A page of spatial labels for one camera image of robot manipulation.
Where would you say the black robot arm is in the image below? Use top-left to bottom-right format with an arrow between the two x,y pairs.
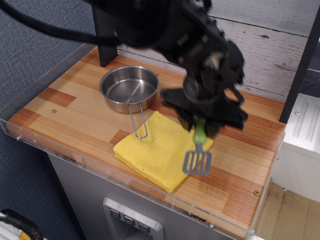
0,0 -> 248,136

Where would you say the stainless steel pot wire handle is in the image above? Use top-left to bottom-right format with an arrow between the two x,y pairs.
99,65 -> 160,140

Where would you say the white side unit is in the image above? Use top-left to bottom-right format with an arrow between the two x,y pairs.
270,93 -> 320,202

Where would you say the clear acrylic table guard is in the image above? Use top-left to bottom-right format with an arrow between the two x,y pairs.
0,48 -> 285,240

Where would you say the yellow folded cloth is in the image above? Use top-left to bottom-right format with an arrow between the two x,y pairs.
112,110 -> 214,194

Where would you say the green handled grey toy spatula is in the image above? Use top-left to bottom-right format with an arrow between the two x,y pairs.
182,119 -> 212,176

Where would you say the grey toy cabinet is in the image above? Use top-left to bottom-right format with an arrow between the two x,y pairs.
48,154 -> 229,240

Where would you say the silver dispenser button panel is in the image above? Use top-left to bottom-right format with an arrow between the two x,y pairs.
102,197 -> 165,240

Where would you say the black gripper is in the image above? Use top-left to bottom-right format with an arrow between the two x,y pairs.
160,78 -> 248,138

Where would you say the dark right vertical post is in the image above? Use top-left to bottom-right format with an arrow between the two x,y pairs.
279,8 -> 320,124

